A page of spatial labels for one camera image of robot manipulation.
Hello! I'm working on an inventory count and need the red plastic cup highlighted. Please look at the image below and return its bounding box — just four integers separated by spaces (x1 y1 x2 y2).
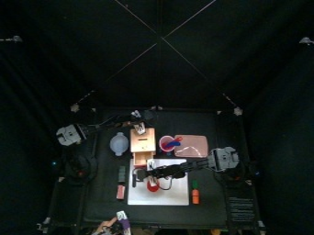
157 135 177 153

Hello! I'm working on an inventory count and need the thin white cord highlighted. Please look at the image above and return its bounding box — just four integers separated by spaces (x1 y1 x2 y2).
76 0 216 105
112 0 238 108

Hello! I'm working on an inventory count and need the red dough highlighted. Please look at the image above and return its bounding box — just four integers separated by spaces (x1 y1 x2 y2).
145 178 161 193

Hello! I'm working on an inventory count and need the purple and white object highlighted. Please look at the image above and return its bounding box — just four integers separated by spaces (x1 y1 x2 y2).
115 210 132 235

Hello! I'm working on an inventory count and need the person's hand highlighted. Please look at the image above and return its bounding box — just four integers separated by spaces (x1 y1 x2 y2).
96 218 120 235

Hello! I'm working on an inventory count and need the blue plastic utensil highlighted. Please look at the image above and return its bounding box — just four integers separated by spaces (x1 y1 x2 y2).
163 140 183 151

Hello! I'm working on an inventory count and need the white cutting board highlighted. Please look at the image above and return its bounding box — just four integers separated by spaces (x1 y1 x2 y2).
127 158 189 207

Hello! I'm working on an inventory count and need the orange toy carrot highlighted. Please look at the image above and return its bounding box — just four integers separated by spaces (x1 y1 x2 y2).
189 179 201 205

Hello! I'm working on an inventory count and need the pink block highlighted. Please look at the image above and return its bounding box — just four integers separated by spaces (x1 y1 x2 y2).
115 185 127 200

